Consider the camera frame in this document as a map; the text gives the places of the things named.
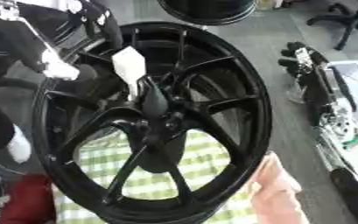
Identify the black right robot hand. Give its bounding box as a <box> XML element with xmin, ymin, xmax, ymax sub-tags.
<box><xmin>277</xmin><ymin>41</ymin><xmax>358</xmax><ymax>127</ymax></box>

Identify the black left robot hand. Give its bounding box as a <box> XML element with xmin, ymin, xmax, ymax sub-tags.
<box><xmin>0</xmin><ymin>0</ymin><xmax>125</xmax><ymax>165</ymax></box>

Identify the black office chair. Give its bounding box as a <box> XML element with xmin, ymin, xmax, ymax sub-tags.
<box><xmin>305</xmin><ymin>0</ymin><xmax>358</xmax><ymax>52</ymax></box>

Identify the red fabric item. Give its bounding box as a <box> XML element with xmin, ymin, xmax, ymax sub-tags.
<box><xmin>0</xmin><ymin>173</ymin><xmax>58</xmax><ymax>224</ymax></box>

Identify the black spoked wheel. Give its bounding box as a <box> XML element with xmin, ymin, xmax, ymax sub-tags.
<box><xmin>30</xmin><ymin>20</ymin><xmax>274</xmax><ymax>224</ymax></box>

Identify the person's hand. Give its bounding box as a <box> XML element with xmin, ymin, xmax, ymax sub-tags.
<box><xmin>247</xmin><ymin>150</ymin><xmax>312</xmax><ymax>224</ymax></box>

